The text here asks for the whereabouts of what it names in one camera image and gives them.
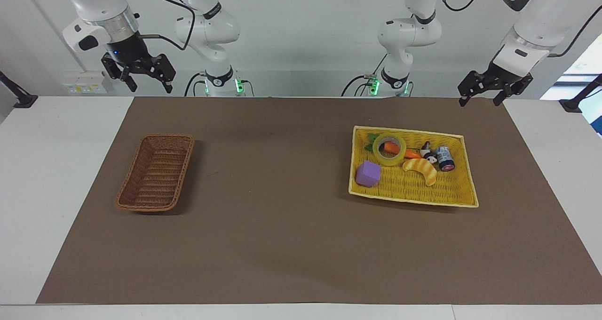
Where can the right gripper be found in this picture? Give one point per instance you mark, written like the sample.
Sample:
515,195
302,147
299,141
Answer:
128,51

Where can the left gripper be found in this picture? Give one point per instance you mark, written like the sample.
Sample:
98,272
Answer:
505,78

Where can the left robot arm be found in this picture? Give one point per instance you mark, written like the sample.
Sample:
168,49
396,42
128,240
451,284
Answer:
407,33

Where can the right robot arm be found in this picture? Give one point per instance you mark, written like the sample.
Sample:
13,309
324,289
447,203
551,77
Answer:
209,26

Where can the brown wicker basket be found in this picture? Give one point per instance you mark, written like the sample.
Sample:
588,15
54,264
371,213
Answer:
155,174

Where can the yellow woven basket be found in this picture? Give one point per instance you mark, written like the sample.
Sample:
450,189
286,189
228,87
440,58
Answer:
414,190

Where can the yellow tape roll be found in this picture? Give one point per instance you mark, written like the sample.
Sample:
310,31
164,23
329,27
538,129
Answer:
377,153

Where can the black stand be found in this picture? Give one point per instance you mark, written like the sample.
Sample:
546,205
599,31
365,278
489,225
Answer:
21,100
576,102

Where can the window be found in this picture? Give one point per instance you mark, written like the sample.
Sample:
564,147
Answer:
581,70

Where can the small patterned can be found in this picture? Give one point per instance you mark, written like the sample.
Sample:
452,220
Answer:
445,159

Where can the black and white animal figure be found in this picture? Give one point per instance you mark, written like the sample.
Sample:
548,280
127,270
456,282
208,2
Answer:
428,153

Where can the toy croissant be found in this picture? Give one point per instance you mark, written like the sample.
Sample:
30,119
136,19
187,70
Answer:
423,168

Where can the orange toy carrot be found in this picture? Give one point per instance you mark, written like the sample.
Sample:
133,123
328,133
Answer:
391,147

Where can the purple foam cube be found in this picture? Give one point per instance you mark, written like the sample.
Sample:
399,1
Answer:
368,174

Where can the white wall socket box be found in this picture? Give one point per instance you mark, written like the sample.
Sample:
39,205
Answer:
84,84

